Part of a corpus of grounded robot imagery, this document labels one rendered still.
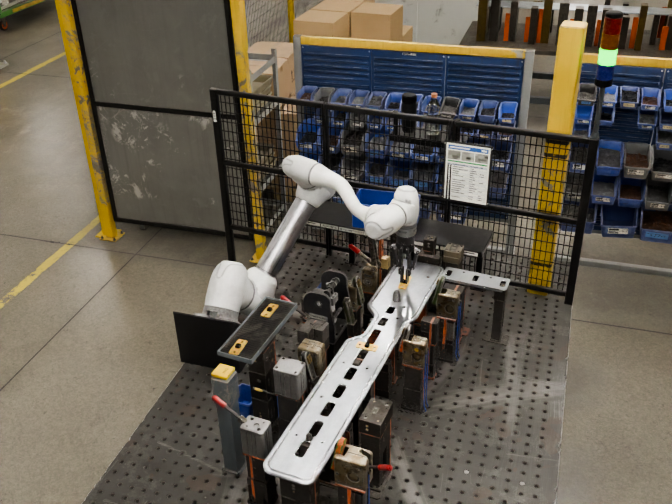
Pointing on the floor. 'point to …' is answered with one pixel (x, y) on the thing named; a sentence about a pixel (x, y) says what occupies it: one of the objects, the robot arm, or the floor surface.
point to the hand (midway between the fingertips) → (404, 274)
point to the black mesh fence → (402, 177)
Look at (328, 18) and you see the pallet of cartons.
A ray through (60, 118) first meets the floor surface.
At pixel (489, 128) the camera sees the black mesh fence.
